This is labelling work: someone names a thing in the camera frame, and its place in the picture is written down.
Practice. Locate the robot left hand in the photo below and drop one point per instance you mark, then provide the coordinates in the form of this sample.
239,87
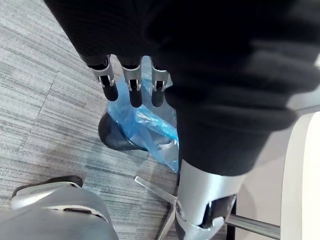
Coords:
190,62

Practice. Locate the blue plastic trash bag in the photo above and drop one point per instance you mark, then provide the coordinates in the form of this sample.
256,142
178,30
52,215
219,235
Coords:
150,125

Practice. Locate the small dark trash bin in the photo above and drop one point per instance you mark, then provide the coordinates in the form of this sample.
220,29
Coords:
112,135

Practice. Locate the white tea table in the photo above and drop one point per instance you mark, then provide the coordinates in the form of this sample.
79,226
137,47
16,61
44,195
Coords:
303,175

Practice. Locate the silver robot leg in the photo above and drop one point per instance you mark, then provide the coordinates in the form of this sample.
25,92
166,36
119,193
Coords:
55,215

